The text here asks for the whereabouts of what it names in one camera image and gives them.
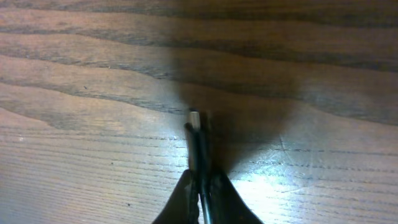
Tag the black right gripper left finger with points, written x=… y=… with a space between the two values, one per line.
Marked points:
x=182 y=205

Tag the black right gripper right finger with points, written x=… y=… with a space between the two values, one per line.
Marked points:
x=227 y=207

